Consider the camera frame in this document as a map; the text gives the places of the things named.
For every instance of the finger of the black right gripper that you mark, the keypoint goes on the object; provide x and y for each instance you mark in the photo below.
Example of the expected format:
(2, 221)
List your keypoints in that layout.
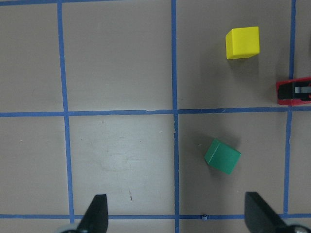
(295, 91)

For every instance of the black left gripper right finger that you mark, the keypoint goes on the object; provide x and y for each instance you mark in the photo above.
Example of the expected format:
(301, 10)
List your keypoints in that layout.
(259, 217)

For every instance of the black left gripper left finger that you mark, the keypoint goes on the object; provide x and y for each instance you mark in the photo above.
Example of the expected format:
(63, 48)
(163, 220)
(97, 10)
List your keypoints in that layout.
(95, 219)

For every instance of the yellow wooden block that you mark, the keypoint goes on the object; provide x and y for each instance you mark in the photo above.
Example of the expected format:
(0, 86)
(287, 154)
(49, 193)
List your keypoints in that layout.
(242, 43)

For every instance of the red wooden block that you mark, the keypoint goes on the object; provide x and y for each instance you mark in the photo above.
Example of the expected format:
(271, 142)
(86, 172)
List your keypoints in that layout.
(292, 102)

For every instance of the green wooden block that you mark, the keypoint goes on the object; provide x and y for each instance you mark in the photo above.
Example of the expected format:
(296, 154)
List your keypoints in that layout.
(222, 156)

